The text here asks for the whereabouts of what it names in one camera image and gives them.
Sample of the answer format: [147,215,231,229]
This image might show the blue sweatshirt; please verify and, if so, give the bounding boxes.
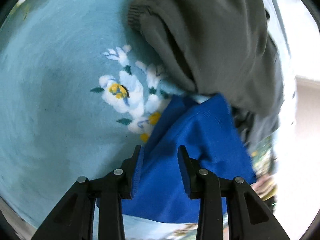
[121,94,255,223]

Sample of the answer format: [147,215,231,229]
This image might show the teal floral bed blanket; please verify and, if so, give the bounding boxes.
[1,0,282,239]

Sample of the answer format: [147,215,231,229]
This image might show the dark grey pants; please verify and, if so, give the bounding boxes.
[127,0,283,147]

